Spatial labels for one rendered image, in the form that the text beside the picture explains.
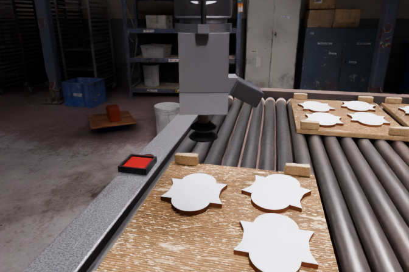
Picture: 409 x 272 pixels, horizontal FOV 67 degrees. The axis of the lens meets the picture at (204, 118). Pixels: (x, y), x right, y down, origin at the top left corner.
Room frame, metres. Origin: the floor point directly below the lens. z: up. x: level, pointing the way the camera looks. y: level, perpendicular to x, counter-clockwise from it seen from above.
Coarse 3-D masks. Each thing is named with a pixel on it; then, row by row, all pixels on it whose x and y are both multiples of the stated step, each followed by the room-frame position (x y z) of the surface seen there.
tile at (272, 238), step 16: (240, 224) 0.45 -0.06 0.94; (256, 224) 0.45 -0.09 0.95; (272, 224) 0.45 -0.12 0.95; (288, 224) 0.45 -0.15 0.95; (256, 240) 0.41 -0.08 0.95; (272, 240) 0.41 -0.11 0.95; (288, 240) 0.41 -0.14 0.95; (304, 240) 0.41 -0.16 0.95; (256, 256) 0.37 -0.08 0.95; (272, 256) 0.37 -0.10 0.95; (288, 256) 0.37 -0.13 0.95; (304, 256) 0.37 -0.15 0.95
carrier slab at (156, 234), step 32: (160, 192) 0.57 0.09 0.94; (224, 192) 0.57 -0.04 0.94; (128, 224) 0.46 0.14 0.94; (160, 224) 0.46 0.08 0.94; (192, 224) 0.46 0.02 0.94; (224, 224) 0.46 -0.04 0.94; (320, 224) 0.46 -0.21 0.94; (128, 256) 0.38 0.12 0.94; (160, 256) 0.38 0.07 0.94; (192, 256) 0.38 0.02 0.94; (224, 256) 0.38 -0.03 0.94; (320, 256) 0.38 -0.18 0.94
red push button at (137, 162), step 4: (132, 156) 0.76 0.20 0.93; (128, 160) 0.73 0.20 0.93; (132, 160) 0.73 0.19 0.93; (136, 160) 0.73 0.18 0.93; (140, 160) 0.73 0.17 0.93; (144, 160) 0.73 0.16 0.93; (148, 160) 0.73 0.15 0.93; (124, 164) 0.71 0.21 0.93; (128, 164) 0.71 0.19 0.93; (132, 164) 0.71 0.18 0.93; (136, 164) 0.71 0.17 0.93; (140, 164) 0.71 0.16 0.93; (144, 164) 0.71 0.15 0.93
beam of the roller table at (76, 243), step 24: (192, 120) 1.10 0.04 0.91; (168, 144) 0.87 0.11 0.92; (120, 192) 0.60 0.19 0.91; (144, 192) 0.63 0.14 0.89; (96, 216) 0.51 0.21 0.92; (120, 216) 0.52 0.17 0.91; (72, 240) 0.44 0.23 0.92; (96, 240) 0.44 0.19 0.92; (48, 264) 0.39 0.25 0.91; (72, 264) 0.39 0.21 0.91
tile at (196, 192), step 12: (180, 180) 0.60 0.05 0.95; (192, 180) 0.60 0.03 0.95; (204, 180) 0.60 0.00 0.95; (168, 192) 0.55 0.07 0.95; (180, 192) 0.55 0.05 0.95; (192, 192) 0.55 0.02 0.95; (204, 192) 0.55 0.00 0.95; (216, 192) 0.55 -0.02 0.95; (180, 204) 0.51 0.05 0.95; (192, 204) 0.51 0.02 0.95; (204, 204) 0.51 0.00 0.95; (216, 204) 0.51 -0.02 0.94
